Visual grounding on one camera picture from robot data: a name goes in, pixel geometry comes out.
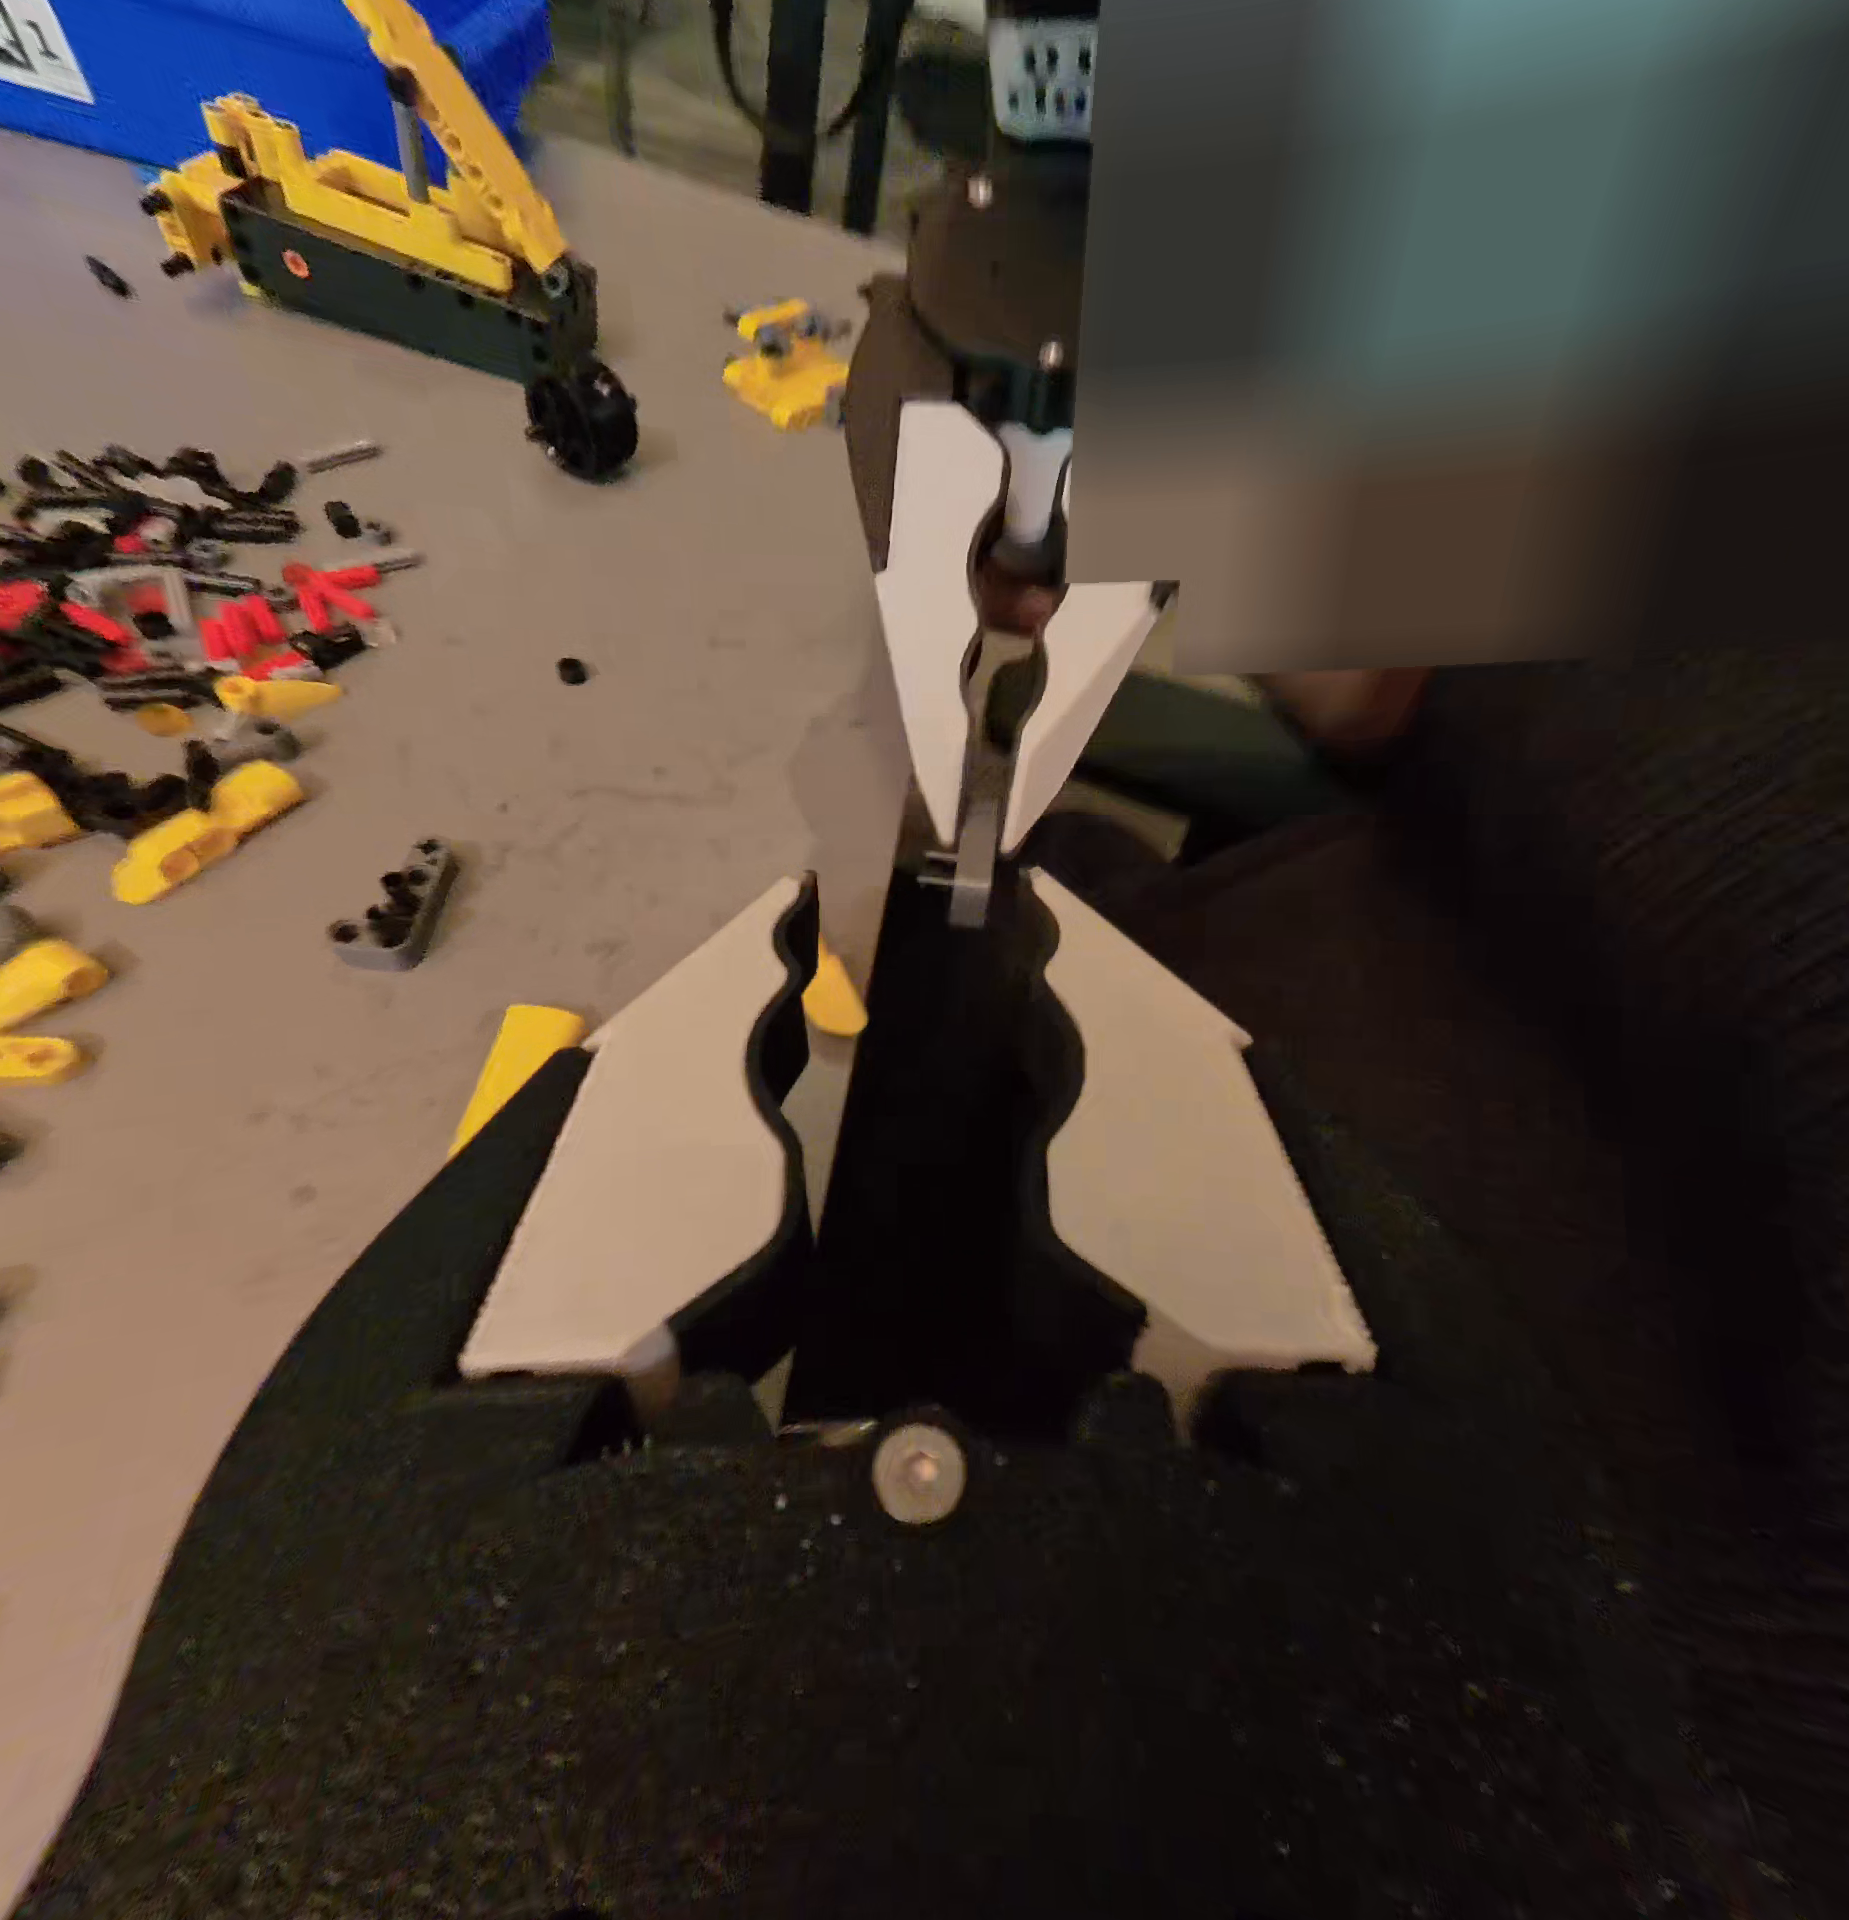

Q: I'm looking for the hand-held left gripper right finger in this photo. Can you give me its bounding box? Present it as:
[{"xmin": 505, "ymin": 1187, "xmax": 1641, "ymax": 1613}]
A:
[{"xmin": 1017, "ymin": 868, "xmax": 1379, "ymax": 1377}]

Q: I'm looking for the blue plastic bin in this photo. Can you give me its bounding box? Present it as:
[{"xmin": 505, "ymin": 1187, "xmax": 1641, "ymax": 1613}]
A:
[{"xmin": 0, "ymin": 0, "xmax": 555, "ymax": 185}]

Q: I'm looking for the pile of toy building pieces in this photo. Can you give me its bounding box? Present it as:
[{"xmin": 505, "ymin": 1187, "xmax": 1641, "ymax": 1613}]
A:
[{"xmin": 0, "ymin": 439, "xmax": 426, "ymax": 1397}]

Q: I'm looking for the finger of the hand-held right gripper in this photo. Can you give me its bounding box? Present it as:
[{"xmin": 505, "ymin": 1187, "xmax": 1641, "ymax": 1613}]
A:
[
  {"xmin": 872, "ymin": 397, "xmax": 1010, "ymax": 852},
  {"xmin": 995, "ymin": 579, "xmax": 1177, "ymax": 852}
]

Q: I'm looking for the yellow toy crane model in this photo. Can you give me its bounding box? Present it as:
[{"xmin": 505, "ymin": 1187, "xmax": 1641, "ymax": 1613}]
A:
[{"xmin": 140, "ymin": 0, "xmax": 640, "ymax": 484}]

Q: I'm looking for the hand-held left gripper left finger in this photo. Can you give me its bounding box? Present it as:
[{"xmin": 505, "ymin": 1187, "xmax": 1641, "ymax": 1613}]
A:
[{"xmin": 459, "ymin": 871, "xmax": 820, "ymax": 1383}]

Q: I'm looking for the black metal leg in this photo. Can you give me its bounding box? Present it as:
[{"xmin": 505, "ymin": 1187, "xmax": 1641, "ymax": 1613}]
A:
[{"xmin": 758, "ymin": 0, "xmax": 918, "ymax": 234}]

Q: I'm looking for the person's dark clothing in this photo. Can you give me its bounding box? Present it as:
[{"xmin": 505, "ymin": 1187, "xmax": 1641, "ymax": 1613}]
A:
[{"xmin": 1015, "ymin": 660, "xmax": 1849, "ymax": 1920}]

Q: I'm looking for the small yellow toy assembly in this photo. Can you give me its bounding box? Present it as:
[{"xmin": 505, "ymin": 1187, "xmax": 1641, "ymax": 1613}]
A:
[{"xmin": 722, "ymin": 298, "xmax": 853, "ymax": 436}]

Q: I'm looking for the grey toy beam with pins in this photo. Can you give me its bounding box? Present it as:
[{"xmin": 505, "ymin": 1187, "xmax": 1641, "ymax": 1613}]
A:
[{"xmin": 920, "ymin": 630, "xmax": 1039, "ymax": 928}]

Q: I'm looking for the grey angled toy beam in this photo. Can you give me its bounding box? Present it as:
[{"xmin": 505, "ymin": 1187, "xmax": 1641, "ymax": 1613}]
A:
[{"xmin": 329, "ymin": 839, "xmax": 462, "ymax": 974}]

